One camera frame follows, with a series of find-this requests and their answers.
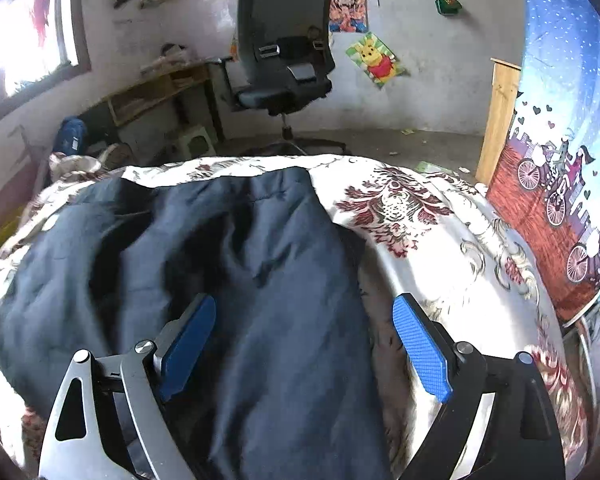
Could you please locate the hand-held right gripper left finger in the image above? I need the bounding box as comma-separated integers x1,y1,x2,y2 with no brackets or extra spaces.
38,293,217,480

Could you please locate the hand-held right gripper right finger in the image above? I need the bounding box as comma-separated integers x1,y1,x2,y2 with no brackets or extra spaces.
392,293,566,480

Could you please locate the navy padded jacket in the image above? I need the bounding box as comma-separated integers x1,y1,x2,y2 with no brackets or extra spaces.
0,166,396,480

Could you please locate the floral blanket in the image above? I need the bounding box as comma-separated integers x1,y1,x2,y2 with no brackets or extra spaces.
0,152,588,480

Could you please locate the green paper scrap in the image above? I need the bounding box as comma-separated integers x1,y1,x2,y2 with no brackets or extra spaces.
414,161,453,177

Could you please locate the brown checkered bag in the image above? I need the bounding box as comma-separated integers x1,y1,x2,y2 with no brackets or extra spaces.
97,142,137,170

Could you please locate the green plastic stool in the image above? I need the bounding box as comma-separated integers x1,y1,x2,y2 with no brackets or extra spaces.
177,125,218,157

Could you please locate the wooden cabinet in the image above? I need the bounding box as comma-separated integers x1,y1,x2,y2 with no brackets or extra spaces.
475,57,523,186

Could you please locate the blue backpack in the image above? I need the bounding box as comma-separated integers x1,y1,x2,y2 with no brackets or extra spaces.
54,116,88,155

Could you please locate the wooden desk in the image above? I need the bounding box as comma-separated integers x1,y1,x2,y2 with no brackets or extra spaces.
80,60,226,143

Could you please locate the black office chair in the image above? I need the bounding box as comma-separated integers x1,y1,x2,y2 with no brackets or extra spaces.
220,0,348,156

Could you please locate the pale clutter pile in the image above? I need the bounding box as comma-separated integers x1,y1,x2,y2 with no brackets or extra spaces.
140,42,191,73

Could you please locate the yellow bear poster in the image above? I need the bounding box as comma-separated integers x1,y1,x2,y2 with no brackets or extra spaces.
345,32,411,90

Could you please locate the blue printed curtain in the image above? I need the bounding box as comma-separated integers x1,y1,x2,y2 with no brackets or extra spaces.
485,0,600,328

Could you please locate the cartoon character poster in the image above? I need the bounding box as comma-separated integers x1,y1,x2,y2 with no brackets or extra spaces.
328,0,369,34

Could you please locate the window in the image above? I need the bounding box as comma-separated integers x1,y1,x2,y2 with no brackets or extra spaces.
0,0,92,133

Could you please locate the red hanging garment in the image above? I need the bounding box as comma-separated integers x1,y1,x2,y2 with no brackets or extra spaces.
29,0,51,48

